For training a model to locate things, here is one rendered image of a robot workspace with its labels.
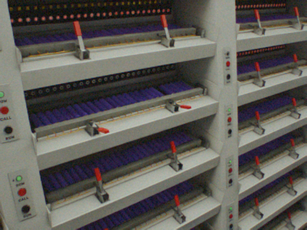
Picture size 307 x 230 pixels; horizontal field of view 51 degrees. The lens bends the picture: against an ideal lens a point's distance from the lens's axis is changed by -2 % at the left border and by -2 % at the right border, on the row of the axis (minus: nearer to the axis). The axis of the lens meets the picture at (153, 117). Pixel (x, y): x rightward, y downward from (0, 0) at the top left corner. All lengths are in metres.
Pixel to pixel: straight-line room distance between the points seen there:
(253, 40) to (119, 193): 0.69
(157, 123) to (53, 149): 0.31
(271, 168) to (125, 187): 0.74
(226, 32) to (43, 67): 0.60
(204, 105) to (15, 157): 0.59
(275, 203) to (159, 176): 0.75
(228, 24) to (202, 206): 0.63
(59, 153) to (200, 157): 0.51
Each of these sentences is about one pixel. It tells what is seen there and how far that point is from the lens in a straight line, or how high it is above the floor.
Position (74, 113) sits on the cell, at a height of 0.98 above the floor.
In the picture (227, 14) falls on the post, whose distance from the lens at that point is 1.11.
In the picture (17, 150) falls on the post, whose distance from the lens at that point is 0.77.
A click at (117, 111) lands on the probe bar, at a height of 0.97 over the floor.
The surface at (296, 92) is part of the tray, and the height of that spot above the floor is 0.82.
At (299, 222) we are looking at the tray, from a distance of 1.87.
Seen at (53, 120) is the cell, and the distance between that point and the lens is 0.87.
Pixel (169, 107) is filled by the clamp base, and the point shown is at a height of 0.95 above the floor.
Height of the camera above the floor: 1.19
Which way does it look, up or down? 16 degrees down
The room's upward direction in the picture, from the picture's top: 5 degrees counter-clockwise
